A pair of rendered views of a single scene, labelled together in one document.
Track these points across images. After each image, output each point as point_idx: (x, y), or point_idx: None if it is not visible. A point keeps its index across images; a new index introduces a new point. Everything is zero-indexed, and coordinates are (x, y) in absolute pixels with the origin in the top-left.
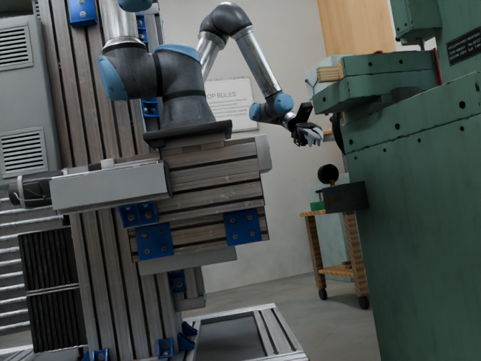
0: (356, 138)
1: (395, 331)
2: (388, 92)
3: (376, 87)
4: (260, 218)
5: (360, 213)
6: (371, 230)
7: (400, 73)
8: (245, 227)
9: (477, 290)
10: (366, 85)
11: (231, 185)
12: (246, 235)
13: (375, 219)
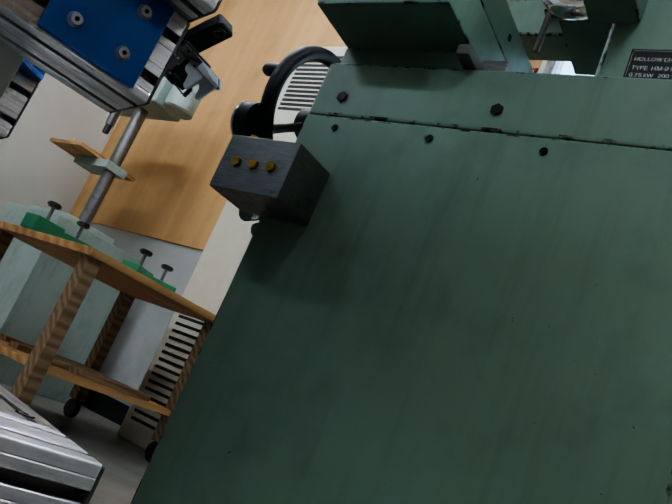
0: (362, 96)
1: (207, 492)
2: (479, 58)
3: (476, 31)
4: (164, 41)
5: (272, 228)
6: (283, 269)
7: (500, 52)
8: (116, 22)
9: (535, 489)
10: (471, 13)
11: None
12: (106, 42)
13: (309, 252)
